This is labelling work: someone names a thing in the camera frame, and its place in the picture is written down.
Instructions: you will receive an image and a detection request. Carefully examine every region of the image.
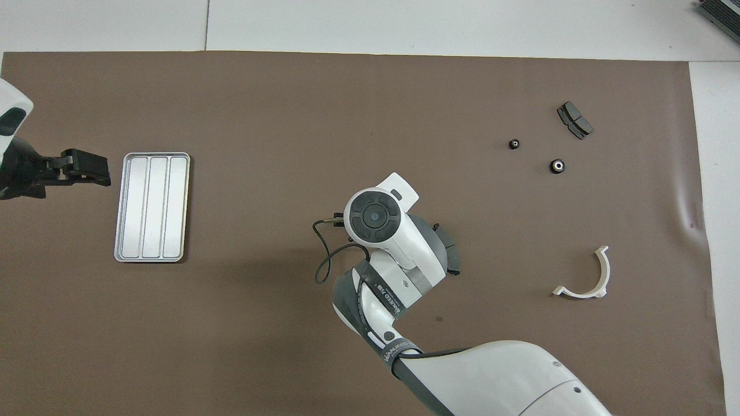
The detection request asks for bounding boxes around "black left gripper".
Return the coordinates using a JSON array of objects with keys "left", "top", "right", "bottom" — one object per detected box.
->
[{"left": 0, "top": 138, "right": 112, "bottom": 200}]

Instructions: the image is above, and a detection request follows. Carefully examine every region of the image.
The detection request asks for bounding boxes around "silver metal tray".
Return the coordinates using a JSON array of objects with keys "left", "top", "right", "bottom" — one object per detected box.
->
[{"left": 114, "top": 152, "right": 191, "bottom": 263}]

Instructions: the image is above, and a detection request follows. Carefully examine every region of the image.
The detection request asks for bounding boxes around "brown table mat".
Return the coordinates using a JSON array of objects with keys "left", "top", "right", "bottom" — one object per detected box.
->
[{"left": 0, "top": 51, "right": 728, "bottom": 416}]

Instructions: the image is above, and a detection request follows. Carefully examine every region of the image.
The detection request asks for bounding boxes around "long grey brake pad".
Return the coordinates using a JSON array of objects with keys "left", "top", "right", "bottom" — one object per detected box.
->
[{"left": 434, "top": 223, "right": 462, "bottom": 276}]

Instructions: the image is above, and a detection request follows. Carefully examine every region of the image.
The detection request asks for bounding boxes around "short grey brake pad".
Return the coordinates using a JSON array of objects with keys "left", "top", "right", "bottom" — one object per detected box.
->
[{"left": 557, "top": 101, "right": 594, "bottom": 140}]

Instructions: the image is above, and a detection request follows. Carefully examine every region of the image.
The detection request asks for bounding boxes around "dark ribbed device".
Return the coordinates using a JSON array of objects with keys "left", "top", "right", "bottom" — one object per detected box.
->
[{"left": 697, "top": 0, "right": 740, "bottom": 36}]

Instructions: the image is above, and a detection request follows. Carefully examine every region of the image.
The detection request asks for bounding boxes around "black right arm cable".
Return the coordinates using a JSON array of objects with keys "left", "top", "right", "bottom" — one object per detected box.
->
[{"left": 312, "top": 213, "right": 469, "bottom": 376}]

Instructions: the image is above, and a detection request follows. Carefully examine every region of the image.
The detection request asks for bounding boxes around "white curved plastic bracket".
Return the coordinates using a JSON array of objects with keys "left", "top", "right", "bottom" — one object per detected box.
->
[{"left": 552, "top": 246, "right": 611, "bottom": 299}]

